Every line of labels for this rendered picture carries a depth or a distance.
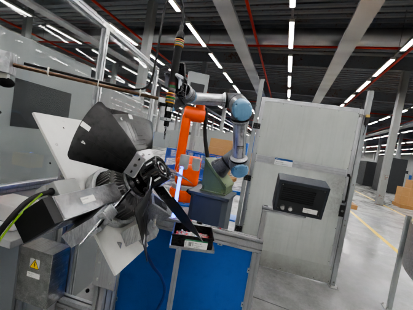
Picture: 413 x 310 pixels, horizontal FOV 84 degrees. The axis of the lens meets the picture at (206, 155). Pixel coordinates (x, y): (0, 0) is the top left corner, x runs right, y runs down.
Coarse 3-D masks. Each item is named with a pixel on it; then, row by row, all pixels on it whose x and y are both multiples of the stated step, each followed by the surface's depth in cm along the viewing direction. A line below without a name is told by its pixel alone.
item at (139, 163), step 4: (136, 156) 90; (140, 156) 91; (132, 160) 89; (136, 160) 90; (140, 160) 92; (144, 160) 93; (128, 164) 88; (132, 164) 89; (140, 164) 92; (128, 168) 88; (132, 168) 90; (136, 168) 91; (140, 168) 92; (124, 172) 87; (128, 172) 89; (132, 172) 90; (136, 172) 92; (132, 176) 90
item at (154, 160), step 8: (152, 160) 92; (160, 160) 99; (144, 168) 92; (152, 168) 91; (160, 168) 95; (168, 168) 101; (128, 176) 92; (136, 176) 94; (144, 176) 92; (152, 176) 91; (160, 176) 91; (168, 176) 98; (136, 184) 92; (144, 184) 94; (152, 184) 93; (160, 184) 95; (136, 192) 92; (144, 192) 95
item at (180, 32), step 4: (180, 28) 103; (180, 32) 102; (176, 36) 102; (180, 36) 102; (168, 104) 103; (172, 104) 104; (168, 108) 104; (172, 108) 105; (168, 112) 104; (164, 116) 105; (168, 116) 104; (164, 124) 105; (168, 124) 105
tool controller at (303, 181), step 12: (288, 180) 123; (300, 180) 125; (312, 180) 127; (276, 192) 128; (288, 192) 124; (300, 192) 123; (312, 192) 121; (324, 192) 120; (276, 204) 128; (288, 204) 126; (300, 204) 125; (312, 204) 123; (324, 204) 122; (312, 216) 125
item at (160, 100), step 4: (160, 100) 102; (164, 100) 103; (160, 104) 102; (164, 104) 102; (160, 108) 103; (164, 108) 103; (160, 112) 103; (164, 112) 103; (160, 116) 103; (160, 120) 107; (164, 120) 103; (168, 120) 102; (172, 120) 103
